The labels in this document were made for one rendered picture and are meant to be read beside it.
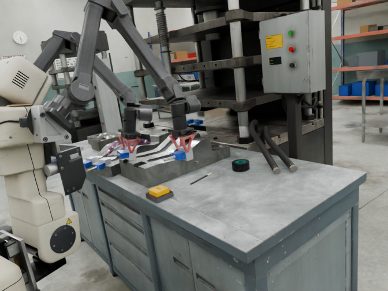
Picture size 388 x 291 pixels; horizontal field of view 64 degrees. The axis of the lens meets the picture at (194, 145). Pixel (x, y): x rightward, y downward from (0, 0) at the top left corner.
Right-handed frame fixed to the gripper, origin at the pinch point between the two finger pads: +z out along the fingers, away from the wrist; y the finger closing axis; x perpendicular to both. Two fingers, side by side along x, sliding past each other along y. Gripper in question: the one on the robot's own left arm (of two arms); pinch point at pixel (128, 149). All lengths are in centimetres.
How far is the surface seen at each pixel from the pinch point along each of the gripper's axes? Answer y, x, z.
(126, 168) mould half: -0.9, 1.1, 9.0
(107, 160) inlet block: 14.4, 3.7, 9.7
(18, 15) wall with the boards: 730, -99, -87
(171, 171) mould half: -19.5, -11.2, 5.4
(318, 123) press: -13, -145, -6
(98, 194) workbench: 41, -3, 42
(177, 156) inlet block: -30.0, -6.0, -5.6
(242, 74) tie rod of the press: -2, -69, -37
